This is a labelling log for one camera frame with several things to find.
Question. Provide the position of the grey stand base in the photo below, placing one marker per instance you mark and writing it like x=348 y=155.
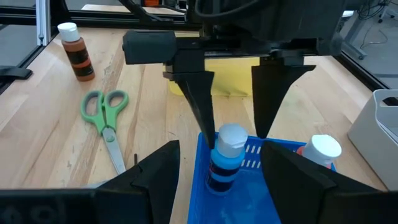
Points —
x=354 y=34

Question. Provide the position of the grey plastic bin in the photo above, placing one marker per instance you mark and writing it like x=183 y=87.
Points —
x=367 y=146

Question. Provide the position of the thin dark paintbrush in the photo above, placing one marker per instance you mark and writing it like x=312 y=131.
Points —
x=136 y=158

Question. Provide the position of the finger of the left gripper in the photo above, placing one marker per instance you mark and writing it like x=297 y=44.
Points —
x=273 y=93
x=202 y=102

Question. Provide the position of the yellow plastic tray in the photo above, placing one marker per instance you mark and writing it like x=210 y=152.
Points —
x=230 y=81

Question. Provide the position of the silver aluminium post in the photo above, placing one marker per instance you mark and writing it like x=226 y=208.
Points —
x=43 y=21

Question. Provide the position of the blue plastic tray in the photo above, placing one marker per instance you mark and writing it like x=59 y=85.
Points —
x=245 y=202

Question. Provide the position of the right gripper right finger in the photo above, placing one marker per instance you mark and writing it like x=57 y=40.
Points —
x=304 y=199

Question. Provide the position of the brown paint bottle white cap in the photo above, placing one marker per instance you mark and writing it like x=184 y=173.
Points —
x=79 y=59

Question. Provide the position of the blue paint bottle white cap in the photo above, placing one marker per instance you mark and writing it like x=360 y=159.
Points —
x=225 y=161

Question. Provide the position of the black table edge clamp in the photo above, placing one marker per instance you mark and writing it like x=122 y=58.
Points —
x=15 y=72

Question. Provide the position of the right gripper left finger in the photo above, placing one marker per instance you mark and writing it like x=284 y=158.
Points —
x=149 y=196

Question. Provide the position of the red paint bottle white cap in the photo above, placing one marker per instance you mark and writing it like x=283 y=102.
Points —
x=321 y=149

